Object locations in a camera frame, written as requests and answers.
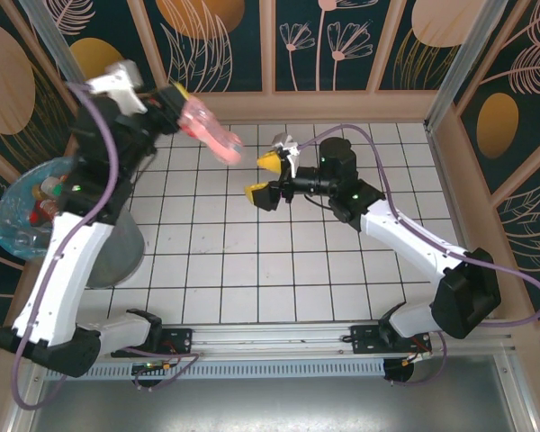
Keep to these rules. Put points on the pink label plastic bottle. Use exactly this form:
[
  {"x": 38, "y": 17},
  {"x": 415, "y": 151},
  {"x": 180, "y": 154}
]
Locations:
[{"x": 211, "y": 135}]

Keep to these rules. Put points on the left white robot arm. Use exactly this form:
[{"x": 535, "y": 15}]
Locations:
[{"x": 67, "y": 270}]

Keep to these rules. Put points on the grey metal bin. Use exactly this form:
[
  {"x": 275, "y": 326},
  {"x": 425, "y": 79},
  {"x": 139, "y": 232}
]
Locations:
[{"x": 117, "y": 252}]

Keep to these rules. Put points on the blue plastic bin liner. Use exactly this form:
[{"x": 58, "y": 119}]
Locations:
[{"x": 9, "y": 234}]

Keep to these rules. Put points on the grey sheet metal base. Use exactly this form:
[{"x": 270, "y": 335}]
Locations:
[{"x": 297, "y": 405}]

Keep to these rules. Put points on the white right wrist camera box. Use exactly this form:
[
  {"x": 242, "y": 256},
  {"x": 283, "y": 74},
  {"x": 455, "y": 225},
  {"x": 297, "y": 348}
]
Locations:
[{"x": 285, "y": 144}]

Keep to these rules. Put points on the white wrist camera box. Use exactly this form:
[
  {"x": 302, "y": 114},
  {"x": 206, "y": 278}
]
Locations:
[
  {"x": 285, "y": 144},
  {"x": 121, "y": 81}
]

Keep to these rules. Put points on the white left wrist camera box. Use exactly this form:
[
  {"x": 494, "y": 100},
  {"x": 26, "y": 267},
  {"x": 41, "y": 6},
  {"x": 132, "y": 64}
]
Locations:
[{"x": 121, "y": 81}]

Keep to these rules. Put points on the wall panel with orange circle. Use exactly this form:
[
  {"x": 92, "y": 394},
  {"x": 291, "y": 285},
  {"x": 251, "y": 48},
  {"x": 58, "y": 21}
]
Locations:
[{"x": 247, "y": 54}]

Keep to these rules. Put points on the wall panel with pink flowers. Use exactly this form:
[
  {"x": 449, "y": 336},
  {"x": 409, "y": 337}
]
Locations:
[{"x": 306, "y": 67}]

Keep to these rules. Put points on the wall panel with golden oval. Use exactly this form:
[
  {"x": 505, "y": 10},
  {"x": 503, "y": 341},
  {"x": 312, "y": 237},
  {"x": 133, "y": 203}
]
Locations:
[
  {"x": 117, "y": 22},
  {"x": 497, "y": 126}
]

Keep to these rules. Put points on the wall panel with large pale disc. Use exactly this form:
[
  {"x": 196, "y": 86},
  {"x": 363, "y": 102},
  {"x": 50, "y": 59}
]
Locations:
[{"x": 9, "y": 81}]

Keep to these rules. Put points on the aluminium corner post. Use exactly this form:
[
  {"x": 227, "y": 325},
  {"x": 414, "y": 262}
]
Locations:
[
  {"x": 55, "y": 40},
  {"x": 462, "y": 67}
]

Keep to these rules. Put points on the aluminium table edge rail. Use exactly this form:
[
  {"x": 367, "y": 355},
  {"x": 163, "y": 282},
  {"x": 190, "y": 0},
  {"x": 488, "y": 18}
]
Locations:
[{"x": 459, "y": 225}]

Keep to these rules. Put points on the wall panel with pale circle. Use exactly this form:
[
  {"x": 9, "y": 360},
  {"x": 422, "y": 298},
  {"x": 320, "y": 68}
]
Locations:
[{"x": 436, "y": 22}]

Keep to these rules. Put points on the wall panel with pink leaves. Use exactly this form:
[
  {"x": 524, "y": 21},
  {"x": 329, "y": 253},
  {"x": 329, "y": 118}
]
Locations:
[{"x": 535, "y": 225}]

